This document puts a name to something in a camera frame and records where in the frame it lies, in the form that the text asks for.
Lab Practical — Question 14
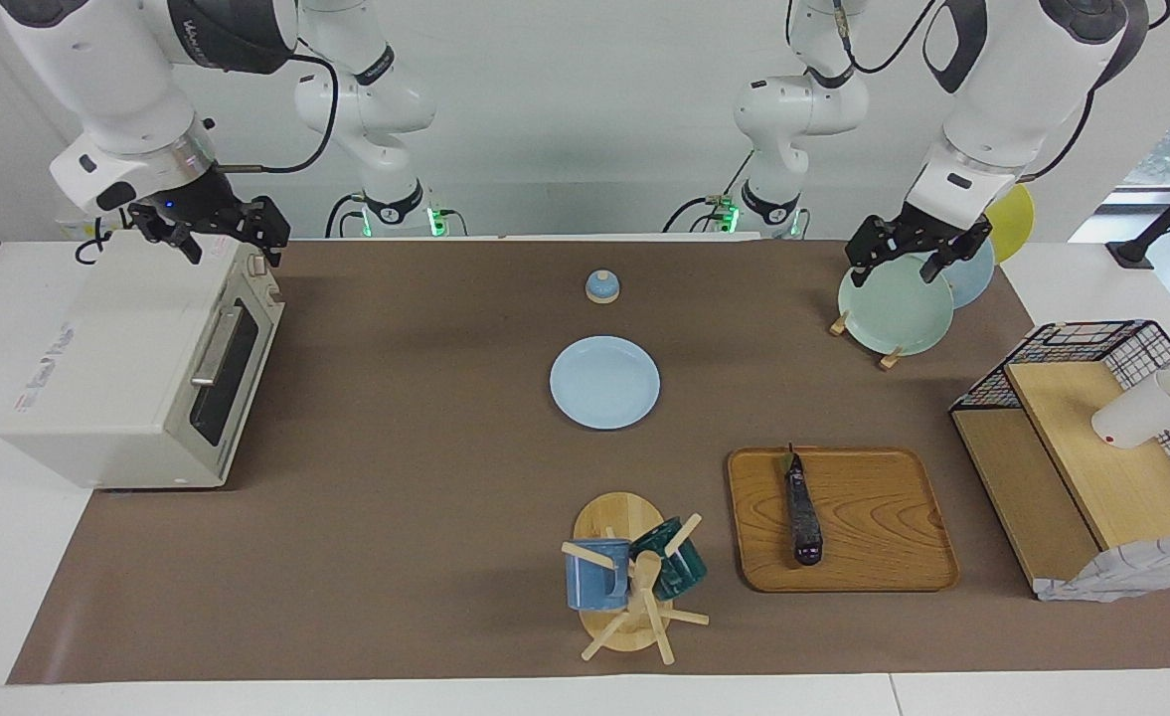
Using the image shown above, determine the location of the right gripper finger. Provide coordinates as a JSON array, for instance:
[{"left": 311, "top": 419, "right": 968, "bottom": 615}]
[
  {"left": 240, "top": 196, "right": 292, "bottom": 268},
  {"left": 130, "top": 206, "right": 203, "bottom": 265}
]

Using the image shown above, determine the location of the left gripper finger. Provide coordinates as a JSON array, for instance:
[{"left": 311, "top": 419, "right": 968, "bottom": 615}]
[
  {"left": 922, "top": 221, "right": 993, "bottom": 282},
  {"left": 846, "top": 217, "right": 889, "bottom": 289}
]

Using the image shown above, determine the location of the glass oven door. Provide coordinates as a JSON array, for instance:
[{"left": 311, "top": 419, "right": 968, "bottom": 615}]
[{"left": 185, "top": 288, "right": 285, "bottom": 468}]

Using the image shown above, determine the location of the dark purple eggplant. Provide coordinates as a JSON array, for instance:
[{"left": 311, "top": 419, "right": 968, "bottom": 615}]
[{"left": 783, "top": 445, "right": 826, "bottom": 568}]

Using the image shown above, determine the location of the beige toaster oven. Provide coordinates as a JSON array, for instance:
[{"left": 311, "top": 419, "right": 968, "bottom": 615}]
[{"left": 0, "top": 231, "right": 285, "bottom": 490}]

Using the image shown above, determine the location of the light blue racked plate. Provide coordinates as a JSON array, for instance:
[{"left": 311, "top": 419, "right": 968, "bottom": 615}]
[{"left": 942, "top": 239, "right": 996, "bottom": 309}]

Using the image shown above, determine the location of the yellow plate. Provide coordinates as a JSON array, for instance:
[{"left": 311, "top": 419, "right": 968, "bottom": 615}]
[{"left": 985, "top": 183, "right": 1036, "bottom": 265}]

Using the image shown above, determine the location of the pale green plate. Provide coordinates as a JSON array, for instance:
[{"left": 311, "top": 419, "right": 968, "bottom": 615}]
[{"left": 837, "top": 254, "right": 955, "bottom": 357}]

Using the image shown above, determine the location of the wooden plate rack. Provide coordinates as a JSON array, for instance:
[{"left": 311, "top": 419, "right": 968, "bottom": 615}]
[{"left": 829, "top": 310, "right": 904, "bottom": 371}]

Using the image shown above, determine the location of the white paper cup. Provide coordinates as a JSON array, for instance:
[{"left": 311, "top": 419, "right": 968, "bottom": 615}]
[{"left": 1090, "top": 368, "right": 1170, "bottom": 449}]

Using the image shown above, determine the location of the brown table mat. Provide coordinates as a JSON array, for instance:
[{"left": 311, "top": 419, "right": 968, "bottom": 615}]
[{"left": 6, "top": 239, "right": 1170, "bottom": 685}]

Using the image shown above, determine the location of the wooden serving tray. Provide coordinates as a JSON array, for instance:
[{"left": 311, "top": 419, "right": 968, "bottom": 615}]
[{"left": 727, "top": 447, "right": 961, "bottom": 594}]

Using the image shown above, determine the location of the stepped wooden shelf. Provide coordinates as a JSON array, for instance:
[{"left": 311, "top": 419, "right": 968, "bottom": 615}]
[{"left": 950, "top": 360, "right": 1170, "bottom": 598}]

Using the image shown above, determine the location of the white patterned cloth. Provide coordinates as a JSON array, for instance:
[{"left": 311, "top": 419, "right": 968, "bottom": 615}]
[{"left": 1034, "top": 535, "right": 1170, "bottom": 604}]

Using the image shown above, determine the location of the wooden mug tree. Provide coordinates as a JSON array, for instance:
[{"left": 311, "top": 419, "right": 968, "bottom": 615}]
[{"left": 561, "top": 491, "right": 711, "bottom": 665}]

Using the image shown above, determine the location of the dark green ceramic mug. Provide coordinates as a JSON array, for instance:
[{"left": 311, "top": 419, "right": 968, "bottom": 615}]
[{"left": 630, "top": 517, "right": 709, "bottom": 601}]

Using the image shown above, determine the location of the blue ceramic mug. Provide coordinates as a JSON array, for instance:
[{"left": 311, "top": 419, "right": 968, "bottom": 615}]
[{"left": 565, "top": 538, "right": 633, "bottom": 612}]

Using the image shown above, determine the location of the black base cable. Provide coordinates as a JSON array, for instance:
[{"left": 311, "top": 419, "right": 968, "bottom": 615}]
[
  {"left": 662, "top": 149, "right": 752, "bottom": 236},
  {"left": 324, "top": 192, "right": 369, "bottom": 240}
]

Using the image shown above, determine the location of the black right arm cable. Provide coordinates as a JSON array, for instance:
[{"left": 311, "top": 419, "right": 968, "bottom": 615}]
[{"left": 212, "top": 50, "right": 339, "bottom": 175}]

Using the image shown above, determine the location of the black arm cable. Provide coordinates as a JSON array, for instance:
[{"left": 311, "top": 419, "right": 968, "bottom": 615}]
[
  {"left": 786, "top": 0, "right": 948, "bottom": 76},
  {"left": 212, "top": 50, "right": 339, "bottom": 175}
]

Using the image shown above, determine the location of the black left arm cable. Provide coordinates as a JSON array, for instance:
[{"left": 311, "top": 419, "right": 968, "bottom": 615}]
[{"left": 786, "top": 0, "right": 948, "bottom": 76}]

